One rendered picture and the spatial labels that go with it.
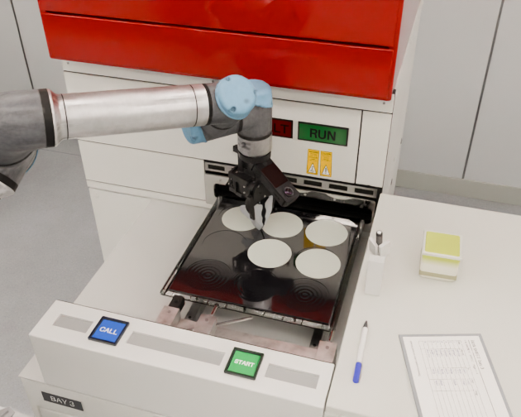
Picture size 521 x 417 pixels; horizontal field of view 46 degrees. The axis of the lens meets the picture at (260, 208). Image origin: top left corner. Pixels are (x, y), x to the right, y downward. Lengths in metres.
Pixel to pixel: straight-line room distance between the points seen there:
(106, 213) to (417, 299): 0.98
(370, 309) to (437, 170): 2.06
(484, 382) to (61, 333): 0.74
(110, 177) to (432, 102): 1.74
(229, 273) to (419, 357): 0.46
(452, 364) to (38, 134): 0.78
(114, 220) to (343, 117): 0.77
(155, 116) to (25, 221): 2.16
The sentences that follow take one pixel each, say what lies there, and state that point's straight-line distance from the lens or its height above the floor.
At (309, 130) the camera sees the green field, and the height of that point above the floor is 1.11.
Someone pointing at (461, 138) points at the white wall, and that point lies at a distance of 3.11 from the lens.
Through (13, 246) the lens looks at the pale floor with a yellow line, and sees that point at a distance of 3.04.
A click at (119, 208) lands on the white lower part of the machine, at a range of 1.81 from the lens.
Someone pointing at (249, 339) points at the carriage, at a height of 0.88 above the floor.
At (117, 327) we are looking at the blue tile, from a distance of 1.19.
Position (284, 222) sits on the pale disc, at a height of 0.90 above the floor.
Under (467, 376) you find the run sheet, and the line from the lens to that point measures 1.13.
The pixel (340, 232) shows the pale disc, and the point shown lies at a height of 0.90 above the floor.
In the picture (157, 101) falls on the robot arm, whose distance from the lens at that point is 1.08.
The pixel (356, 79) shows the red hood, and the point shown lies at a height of 1.27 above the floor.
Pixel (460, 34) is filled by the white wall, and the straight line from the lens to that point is 2.90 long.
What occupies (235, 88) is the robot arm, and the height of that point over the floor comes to 1.34.
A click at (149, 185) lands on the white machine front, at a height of 0.86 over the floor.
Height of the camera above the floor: 1.82
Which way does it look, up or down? 37 degrees down
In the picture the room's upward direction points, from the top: 1 degrees counter-clockwise
